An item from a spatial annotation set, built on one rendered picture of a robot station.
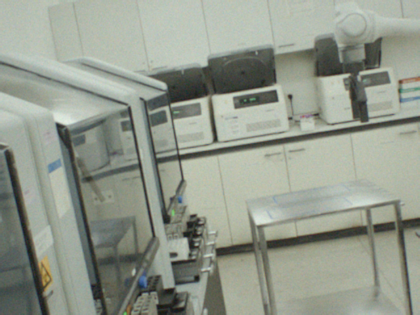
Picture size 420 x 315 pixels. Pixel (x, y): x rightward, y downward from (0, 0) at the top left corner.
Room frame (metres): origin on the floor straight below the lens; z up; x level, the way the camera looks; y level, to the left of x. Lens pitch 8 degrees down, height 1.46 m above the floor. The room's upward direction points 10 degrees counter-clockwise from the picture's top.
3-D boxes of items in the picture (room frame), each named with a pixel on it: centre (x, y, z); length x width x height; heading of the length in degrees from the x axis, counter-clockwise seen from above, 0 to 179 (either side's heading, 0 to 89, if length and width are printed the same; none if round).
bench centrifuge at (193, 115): (4.57, 0.18, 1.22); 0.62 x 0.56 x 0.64; 173
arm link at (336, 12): (1.99, -0.57, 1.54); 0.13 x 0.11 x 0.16; 169
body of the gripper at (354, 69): (2.00, -0.57, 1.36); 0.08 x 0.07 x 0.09; 175
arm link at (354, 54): (2.00, -0.57, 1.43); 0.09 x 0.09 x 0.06
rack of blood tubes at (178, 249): (1.97, 0.28, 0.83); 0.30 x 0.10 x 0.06; 85
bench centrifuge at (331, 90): (4.45, -1.25, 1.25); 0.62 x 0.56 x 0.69; 175
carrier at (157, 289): (1.56, 0.21, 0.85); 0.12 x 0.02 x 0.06; 175
